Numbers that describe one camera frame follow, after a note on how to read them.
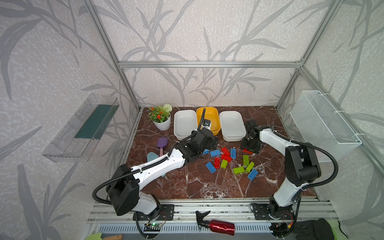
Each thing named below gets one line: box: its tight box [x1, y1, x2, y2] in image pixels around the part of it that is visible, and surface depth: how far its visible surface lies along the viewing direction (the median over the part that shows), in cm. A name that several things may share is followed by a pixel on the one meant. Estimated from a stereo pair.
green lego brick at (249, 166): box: [245, 161, 255, 173], surface depth 89 cm
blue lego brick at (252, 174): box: [247, 169, 259, 181], surface depth 86 cm
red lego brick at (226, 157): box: [221, 154, 233, 163], surface depth 93 cm
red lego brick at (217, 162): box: [214, 157, 221, 169], surface depth 91 cm
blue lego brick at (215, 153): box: [209, 149, 221, 157], surface depth 96 cm
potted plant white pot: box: [148, 103, 173, 131], surface depth 101 cm
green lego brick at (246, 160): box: [243, 154, 250, 166], surface depth 93 cm
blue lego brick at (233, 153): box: [230, 148, 237, 159], surface depth 95 cm
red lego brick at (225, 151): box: [221, 147, 231, 156], surface depth 98 cm
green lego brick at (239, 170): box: [233, 166, 246, 175], surface depth 88 cm
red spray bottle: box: [195, 210, 236, 236], surface depth 69 cm
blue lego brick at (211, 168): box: [205, 161, 217, 174], surface depth 90 cm
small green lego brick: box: [220, 159, 228, 169], surface depth 91 cm
